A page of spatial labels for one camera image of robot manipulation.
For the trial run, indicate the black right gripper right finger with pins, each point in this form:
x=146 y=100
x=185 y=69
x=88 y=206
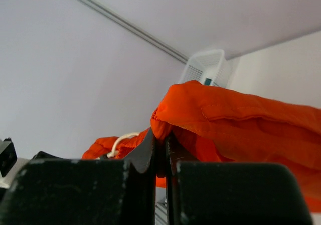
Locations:
x=230 y=192

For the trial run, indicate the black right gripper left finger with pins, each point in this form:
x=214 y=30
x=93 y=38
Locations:
x=63 y=191

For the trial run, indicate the orange shorts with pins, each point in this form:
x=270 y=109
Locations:
x=222 y=125

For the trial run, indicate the green shorts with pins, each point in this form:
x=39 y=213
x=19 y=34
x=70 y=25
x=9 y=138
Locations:
x=207 y=81

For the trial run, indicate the white plastic basket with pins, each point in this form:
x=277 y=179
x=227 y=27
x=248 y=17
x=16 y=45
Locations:
x=207 y=64

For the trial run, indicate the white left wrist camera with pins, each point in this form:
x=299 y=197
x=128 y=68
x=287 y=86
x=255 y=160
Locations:
x=8 y=161

